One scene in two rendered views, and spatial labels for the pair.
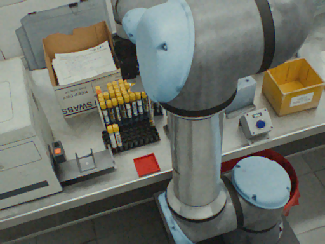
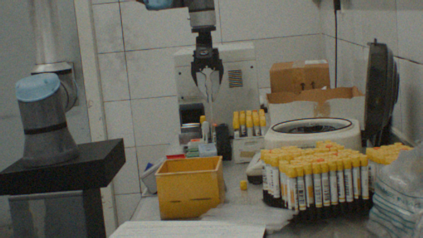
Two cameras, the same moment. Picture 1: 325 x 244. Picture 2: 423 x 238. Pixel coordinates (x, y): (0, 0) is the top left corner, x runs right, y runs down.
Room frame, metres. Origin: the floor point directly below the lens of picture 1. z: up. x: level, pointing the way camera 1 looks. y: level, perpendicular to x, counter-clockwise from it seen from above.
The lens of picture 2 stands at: (1.21, -1.88, 1.30)
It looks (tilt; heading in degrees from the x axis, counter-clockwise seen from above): 9 degrees down; 101
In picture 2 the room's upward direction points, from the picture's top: 5 degrees counter-clockwise
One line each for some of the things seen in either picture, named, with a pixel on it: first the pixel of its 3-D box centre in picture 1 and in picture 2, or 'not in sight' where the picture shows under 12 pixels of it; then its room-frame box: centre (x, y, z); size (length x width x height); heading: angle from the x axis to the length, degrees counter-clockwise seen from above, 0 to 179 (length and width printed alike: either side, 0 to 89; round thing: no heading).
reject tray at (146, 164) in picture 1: (146, 164); (175, 158); (0.74, -0.02, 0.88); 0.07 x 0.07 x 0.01; 7
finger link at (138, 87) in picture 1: (139, 87); (203, 85); (0.85, -0.04, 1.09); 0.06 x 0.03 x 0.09; 98
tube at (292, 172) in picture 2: not in sight; (293, 193); (1.13, -0.63, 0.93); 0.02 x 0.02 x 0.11
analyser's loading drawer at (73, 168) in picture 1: (79, 164); (191, 131); (0.76, 0.17, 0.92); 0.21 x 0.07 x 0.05; 97
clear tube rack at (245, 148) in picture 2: (129, 105); (250, 142); (0.97, -0.01, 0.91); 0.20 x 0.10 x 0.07; 97
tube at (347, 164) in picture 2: not in sight; (348, 184); (1.24, -0.59, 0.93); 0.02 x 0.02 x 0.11
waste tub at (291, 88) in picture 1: (291, 87); (191, 186); (0.90, -0.52, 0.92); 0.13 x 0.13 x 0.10; 5
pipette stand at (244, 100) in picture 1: (237, 95); (209, 167); (0.91, -0.35, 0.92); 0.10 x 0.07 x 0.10; 104
